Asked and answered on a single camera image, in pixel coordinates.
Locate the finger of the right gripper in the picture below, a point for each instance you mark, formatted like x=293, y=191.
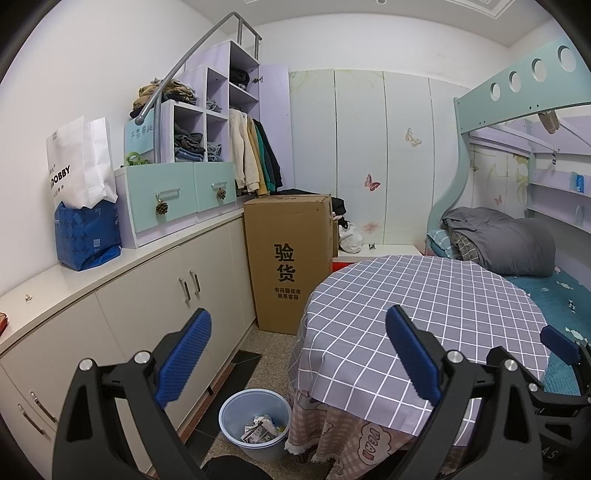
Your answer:
x=560, y=345

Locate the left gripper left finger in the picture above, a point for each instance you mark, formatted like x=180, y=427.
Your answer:
x=90, y=442

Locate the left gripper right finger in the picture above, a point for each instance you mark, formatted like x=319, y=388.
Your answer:
x=449, y=381

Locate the light blue trash bin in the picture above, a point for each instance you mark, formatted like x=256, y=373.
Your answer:
x=257, y=422

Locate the teal bed sheet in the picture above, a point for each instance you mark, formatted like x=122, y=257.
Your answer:
x=565, y=304

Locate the pink checked table skirt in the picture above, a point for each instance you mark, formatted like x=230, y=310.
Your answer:
x=326, y=431

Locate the grey folded duvet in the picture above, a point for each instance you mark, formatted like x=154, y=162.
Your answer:
x=500, y=243

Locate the black floor mat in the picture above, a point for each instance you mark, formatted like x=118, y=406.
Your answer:
x=204, y=428

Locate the long white floor cabinet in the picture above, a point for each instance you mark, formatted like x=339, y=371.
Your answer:
x=113, y=311

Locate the red storage box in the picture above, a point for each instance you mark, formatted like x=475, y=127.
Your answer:
x=371, y=251

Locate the white plastic bag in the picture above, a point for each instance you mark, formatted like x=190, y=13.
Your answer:
x=350, y=239

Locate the tall brown cardboard box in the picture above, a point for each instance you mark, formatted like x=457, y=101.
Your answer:
x=289, y=243

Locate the white wardrobe doors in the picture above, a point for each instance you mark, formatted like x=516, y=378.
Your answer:
x=385, y=143

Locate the mint green bunk bed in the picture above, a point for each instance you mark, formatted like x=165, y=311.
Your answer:
x=523, y=140

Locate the mint green drawer unit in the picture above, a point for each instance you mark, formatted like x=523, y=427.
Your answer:
x=158, y=200

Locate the hanging jackets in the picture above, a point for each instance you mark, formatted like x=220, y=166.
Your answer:
x=256, y=167

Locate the white paper shopping bag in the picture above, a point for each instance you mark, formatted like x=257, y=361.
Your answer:
x=79, y=164

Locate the purple cubby shelf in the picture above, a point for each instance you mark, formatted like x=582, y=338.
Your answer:
x=199, y=132

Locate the grey stair handrail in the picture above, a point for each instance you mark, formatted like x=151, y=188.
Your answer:
x=192, y=58

